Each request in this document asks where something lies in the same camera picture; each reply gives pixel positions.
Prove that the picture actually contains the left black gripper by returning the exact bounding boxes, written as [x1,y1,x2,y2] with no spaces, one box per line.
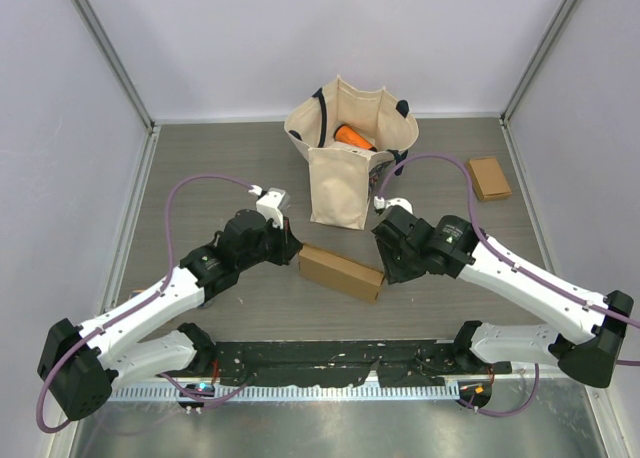
[238,213,303,271]

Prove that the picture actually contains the cardboard sheet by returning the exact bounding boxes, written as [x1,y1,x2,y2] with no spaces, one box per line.
[298,244,385,303]

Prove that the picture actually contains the brown cardboard box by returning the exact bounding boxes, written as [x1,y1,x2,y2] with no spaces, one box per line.
[466,156,512,202]

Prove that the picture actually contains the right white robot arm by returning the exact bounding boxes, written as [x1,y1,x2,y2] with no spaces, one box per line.
[372,202,634,389]

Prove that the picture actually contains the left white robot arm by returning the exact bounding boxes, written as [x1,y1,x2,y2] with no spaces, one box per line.
[37,208,302,422]

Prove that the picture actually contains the beige canvas tote bag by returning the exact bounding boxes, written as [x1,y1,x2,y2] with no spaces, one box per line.
[284,77,419,230]

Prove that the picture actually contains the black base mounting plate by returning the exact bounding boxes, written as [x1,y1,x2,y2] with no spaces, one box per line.
[155,338,513,388]

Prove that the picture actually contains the orange bottle in bag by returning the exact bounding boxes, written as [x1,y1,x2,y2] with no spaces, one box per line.
[334,124,377,152]

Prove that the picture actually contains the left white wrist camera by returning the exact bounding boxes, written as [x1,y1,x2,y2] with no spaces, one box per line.
[249,185,290,229]

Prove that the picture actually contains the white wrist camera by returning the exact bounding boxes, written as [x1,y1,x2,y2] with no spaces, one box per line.
[373,196,413,215]
[249,185,290,229]

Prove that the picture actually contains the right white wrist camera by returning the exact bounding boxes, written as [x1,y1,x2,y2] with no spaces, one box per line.
[373,196,413,215]

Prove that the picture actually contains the slotted cable duct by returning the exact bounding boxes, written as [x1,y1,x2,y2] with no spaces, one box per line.
[110,378,460,404]

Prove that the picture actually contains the left aluminium frame post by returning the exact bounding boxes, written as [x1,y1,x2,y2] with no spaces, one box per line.
[70,0,155,133]

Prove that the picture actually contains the aluminium frame post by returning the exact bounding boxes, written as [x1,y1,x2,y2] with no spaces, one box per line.
[500,0,582,126]
[70,0,155,133]

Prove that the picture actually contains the right aluminium frame post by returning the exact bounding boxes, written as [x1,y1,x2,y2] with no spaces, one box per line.
[500,0,582,126]

